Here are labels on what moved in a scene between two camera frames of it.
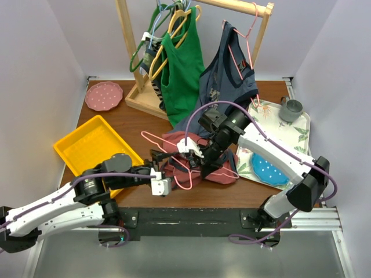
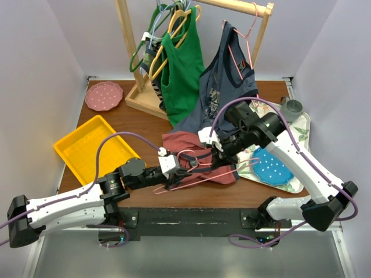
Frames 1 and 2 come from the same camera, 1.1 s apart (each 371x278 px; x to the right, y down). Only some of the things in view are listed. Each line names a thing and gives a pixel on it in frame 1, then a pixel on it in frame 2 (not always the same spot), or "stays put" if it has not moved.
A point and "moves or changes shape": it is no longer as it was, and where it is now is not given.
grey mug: x=290 y=110 stays put
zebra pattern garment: x=151 y=63 stays put
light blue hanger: x=156 y=23 stays put
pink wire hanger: x=177 y=182 moves or changes shape
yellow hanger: x=185 y=13 stays put
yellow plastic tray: x=89 y=145 stays put
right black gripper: x=208 y=164 to x=218 y=161
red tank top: x=182 y=174 moves or changes shape
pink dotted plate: x=103 y=96 stays put
